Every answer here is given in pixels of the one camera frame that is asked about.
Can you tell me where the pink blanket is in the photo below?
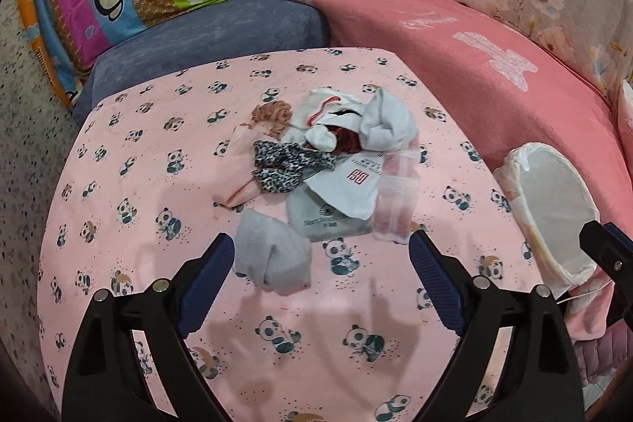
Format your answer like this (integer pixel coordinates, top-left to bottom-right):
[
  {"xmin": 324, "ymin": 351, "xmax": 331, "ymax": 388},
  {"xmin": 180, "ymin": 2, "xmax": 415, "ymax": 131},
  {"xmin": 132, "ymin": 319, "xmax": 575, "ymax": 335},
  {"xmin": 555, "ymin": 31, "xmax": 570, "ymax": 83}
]
[{"xmin": 251, "ymin": 0, "xmax": 625, "ymax": 344}]

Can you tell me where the pink-brown scrunchie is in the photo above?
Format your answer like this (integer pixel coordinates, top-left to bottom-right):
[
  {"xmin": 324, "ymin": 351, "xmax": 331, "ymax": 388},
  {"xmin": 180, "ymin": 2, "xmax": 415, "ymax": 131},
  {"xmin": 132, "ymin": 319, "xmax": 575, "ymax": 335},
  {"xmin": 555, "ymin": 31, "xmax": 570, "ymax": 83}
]
[{"xmin": 248, "ymin": 100, "xmax": 295, "ymax": 140}]

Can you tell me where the white cloth with red stripe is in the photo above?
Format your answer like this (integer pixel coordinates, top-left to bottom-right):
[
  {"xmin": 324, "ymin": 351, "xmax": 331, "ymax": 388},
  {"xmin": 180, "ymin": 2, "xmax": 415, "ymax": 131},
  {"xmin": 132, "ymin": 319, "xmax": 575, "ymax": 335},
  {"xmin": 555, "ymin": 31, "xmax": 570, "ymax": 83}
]
[{"xmin": 289, "ymin": 88, "xmax": 367, "ymax": 153}]

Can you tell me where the grey packet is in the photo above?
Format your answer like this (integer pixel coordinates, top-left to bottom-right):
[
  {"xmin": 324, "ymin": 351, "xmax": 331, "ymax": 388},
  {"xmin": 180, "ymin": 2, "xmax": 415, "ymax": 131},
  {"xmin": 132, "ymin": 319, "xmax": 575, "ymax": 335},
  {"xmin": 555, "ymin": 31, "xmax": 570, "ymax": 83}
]
[{"xmin": 286, "ymin": 187, "xmax": 374, "ymax": 242}]

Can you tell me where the dark red scrunchie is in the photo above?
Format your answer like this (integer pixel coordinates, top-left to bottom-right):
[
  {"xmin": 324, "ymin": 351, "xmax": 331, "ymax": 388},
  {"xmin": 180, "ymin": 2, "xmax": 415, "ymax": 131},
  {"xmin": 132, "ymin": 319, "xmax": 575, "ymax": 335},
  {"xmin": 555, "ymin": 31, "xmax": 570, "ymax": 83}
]
[{"xmin": 329, "ymin": 125, "xmax": 364, "ymax": 156}]

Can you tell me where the grey-white knit sock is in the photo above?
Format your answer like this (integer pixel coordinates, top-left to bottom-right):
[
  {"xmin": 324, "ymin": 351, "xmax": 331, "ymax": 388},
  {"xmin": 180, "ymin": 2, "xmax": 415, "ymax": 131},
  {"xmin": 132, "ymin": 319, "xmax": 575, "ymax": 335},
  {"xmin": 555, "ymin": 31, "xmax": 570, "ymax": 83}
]
[{"xmin": 233, "ymin": 208, "xmax": 312, "ymax": 293}]

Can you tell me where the leopard print scrunchie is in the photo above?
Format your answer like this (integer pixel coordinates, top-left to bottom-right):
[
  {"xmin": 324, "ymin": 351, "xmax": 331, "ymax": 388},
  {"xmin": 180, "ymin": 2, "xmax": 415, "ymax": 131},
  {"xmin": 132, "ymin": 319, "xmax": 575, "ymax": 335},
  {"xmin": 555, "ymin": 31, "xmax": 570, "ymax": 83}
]
[{"xmin": 252, "ymin": 140, "xmax": 338, "ymax": 195}]

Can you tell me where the white sock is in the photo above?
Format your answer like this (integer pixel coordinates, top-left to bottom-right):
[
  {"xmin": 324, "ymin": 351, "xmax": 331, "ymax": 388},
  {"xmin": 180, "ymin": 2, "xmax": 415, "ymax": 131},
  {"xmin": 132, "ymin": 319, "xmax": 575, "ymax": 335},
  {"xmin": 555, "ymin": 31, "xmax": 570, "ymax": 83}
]
[{"xmin": 358, "ymin": 87, "xmax": 417, "ymax": 153}]

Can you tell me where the pale pink cloth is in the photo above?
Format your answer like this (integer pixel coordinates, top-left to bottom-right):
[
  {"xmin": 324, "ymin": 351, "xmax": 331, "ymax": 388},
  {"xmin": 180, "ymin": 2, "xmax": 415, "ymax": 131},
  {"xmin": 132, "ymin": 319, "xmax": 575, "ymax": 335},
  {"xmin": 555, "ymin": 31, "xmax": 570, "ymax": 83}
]
[{"xmin": 214, "ymin": 125, "xmax": 265, "ymax": 209}]

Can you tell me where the blue-grey sofa cushion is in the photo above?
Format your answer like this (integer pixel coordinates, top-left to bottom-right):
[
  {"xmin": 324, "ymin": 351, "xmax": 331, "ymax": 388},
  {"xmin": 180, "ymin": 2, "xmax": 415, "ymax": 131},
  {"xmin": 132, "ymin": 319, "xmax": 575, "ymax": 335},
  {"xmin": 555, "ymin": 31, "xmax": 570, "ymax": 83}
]
[{"xmin": 72, "ymin": 0, "xmax": 331, "ymax": 126}]

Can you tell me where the pink panda print cloth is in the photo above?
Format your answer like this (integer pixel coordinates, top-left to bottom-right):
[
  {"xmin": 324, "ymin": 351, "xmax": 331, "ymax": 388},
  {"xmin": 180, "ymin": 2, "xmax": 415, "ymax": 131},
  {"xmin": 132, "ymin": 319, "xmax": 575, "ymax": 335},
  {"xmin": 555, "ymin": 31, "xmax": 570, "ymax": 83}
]
[{"xmin": 38, "ymin": 47, "xmax": 550, "ymax": 422}]

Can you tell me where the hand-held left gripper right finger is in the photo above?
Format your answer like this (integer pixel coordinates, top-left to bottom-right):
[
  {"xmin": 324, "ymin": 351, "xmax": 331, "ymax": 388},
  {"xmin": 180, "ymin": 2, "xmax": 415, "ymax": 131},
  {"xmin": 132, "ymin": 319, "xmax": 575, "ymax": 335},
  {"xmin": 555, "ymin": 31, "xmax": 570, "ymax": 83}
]
[{"xmin": 409, "ymin": 229, "xmax": 582, "ymax": 422}]

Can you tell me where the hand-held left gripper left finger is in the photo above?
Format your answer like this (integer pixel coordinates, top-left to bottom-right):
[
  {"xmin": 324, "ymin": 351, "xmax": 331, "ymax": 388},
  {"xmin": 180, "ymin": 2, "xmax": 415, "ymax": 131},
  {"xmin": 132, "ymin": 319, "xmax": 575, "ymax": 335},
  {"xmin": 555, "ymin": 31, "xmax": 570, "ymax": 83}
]
[{"xmin": 60, "ymin": 233, "xmax": 236, "ymax": 422}]

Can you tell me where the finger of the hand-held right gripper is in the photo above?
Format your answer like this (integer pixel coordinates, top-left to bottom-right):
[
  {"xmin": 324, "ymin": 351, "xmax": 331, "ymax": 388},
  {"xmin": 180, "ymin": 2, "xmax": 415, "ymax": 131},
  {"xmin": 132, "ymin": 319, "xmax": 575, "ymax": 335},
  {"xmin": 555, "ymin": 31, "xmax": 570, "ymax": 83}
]
[{"xmin": 578, "ymin": 219, "xmax": 633, "ymax": 287}]

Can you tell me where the white bin with plastic liner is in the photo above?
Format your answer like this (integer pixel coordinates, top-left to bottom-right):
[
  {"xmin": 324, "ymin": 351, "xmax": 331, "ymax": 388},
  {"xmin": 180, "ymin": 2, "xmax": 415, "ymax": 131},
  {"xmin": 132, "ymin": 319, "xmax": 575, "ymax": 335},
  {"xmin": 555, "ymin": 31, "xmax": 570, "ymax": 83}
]
[{"xmin": 493, "ymin": 142, "xmax": 601, "ymax": 299}]

